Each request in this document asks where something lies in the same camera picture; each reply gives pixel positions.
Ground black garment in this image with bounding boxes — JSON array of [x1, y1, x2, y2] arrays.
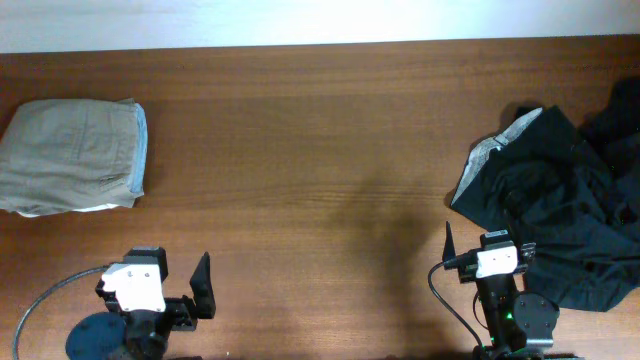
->
[[450, 106, 639, 312]]

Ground khaki beige shorts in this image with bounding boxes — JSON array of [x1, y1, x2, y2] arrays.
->
[[1, 99, 148, 218]]

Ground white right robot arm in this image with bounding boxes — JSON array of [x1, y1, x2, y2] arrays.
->
[[442, 225, 559, 359]]

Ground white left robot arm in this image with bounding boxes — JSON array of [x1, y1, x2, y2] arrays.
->
[[65, 247, 216, 359]]

